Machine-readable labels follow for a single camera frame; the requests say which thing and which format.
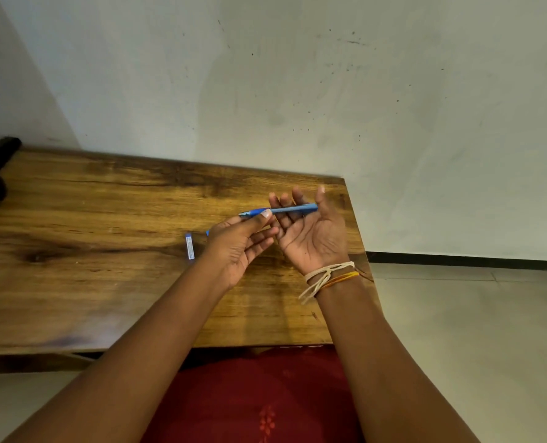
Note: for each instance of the person's right hand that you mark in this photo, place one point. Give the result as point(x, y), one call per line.
point(312, 239)

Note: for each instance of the person's left hand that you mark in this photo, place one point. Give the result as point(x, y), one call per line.
point(229, 246)

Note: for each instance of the person's right middle finger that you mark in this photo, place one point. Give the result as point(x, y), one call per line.
point(288, 202)

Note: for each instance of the person's left middle finger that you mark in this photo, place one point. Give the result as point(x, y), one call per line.
point(262, 245)

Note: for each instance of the person's right thumb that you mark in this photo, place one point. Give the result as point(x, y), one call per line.
point(322, 200)

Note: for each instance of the person's left thumb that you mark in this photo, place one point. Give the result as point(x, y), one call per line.
point(256, 220)

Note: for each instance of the blue pen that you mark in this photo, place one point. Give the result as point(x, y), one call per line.
point(292, 209)

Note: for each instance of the person's right forearm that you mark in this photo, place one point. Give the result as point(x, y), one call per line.
point(384, 359)

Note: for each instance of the person's left forearm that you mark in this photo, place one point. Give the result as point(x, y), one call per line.
point(144, 355)

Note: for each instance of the cream thread wristband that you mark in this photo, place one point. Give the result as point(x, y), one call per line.
point(324, 273)

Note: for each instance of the orange thread wristband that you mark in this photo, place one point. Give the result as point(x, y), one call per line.
point(342, 279)

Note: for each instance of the red patterned garment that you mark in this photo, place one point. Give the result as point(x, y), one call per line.
point(259, 396)

